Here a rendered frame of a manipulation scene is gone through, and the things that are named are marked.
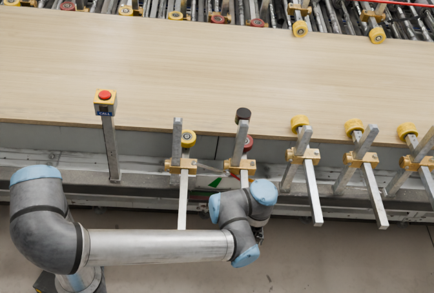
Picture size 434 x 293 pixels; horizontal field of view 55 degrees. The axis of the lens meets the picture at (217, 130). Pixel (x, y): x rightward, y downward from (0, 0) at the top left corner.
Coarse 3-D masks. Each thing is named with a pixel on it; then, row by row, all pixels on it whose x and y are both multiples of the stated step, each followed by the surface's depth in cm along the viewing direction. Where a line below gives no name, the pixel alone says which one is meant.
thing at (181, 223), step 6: (186, 150) 183; (186, 156) 181; (186, 174) 175; (186, 180) 173; (180, 186) 171; (186, 186) 171; (180, 192) 169; (186, 192) 169; (180, 198) 167; (186, 198) 168; (180, 204) 166; (186, 204) 166; (180, 210) 164; (186, 210) 164; (180, 216) 162; (180, 222) 160; (180, 228) 159
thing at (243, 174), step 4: (244, 152) 183; (244, 156) 182; (240, 172) 177; (244, 172) 176; (240, 176) 176; (244, 176) 175; (240, 180) 175; (244, 180) 174; (240, 184) 175; (244, 184) 172; (248, 184) 173
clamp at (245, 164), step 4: (224, 160) 180; (228, 160) 179; (244, 160) 179; (248, 160) 179; (252, 160) 180; (224, 164) 177; (228, 164) 177; (240, 164) 178; (244, 164) 178; (248, 164) 178; (224, 168) 177; (228, 168) 177; (232, 168) 177; (236, 168) 177; (240, 168) 177; (244, 168) 177; (248, 168) 177; (252, 168) 177; (232, 172) 179; (236, 172) 179; (248, 172) 179; (252, 172) 179
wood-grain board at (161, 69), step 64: (0, 64) 197; (64, 64) 202; (128, 64) 207; (192, 64) 212; (256, 64) 217; (320, 64) 223; (384, 64) 229; (128, 128) 182; (192, 128) 184; (256, 128) 188; (320, 128) 192; (384, 128) 196
